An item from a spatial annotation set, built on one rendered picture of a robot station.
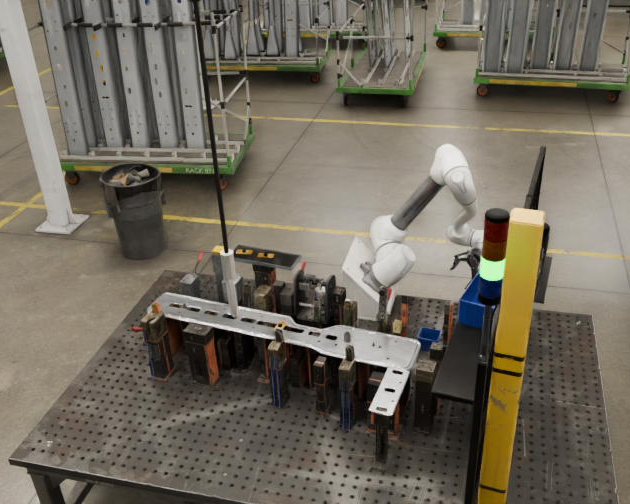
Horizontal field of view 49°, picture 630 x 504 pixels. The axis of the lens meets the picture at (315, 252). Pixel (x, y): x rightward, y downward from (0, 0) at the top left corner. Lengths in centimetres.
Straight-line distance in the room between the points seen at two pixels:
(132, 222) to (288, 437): 312
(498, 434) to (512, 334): 44
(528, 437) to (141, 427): 174
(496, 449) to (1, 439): 305
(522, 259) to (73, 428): 222
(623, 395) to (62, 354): 370
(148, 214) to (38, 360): 150
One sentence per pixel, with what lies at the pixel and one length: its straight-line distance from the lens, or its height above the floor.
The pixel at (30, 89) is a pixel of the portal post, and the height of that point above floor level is 132.
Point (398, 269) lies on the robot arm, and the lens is 375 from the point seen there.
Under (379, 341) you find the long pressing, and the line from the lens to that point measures 324.
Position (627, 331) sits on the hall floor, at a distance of 528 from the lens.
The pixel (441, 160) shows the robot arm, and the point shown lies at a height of 159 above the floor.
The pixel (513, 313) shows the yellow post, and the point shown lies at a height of 167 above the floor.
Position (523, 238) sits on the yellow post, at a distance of 216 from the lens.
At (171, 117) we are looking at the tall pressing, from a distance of 742.
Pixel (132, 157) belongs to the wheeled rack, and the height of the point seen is 31.
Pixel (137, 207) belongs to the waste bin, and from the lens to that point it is 583.
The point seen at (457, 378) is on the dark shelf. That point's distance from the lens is 302.
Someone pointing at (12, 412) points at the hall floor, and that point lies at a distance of 485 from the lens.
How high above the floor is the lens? 298
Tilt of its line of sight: 30 degrees down
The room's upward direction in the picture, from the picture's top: 3 degrees counter-clockwise
